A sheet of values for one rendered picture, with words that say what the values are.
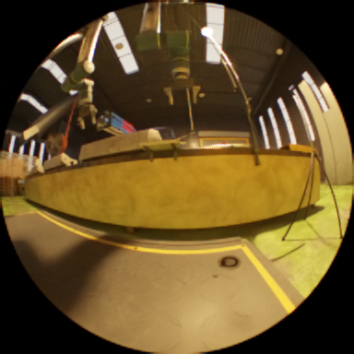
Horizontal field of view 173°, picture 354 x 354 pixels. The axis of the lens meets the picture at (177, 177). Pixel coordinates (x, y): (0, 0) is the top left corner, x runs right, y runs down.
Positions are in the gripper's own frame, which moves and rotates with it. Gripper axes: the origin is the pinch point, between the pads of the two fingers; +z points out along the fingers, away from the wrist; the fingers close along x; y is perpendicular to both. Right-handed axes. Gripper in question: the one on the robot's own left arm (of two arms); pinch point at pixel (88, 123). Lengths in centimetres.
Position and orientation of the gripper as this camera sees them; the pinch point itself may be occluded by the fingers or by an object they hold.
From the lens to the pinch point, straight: 100.1
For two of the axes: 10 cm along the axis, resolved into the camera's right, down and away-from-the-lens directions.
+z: 1.3, 9.2, 3.7
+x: -9.9, 0.9, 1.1
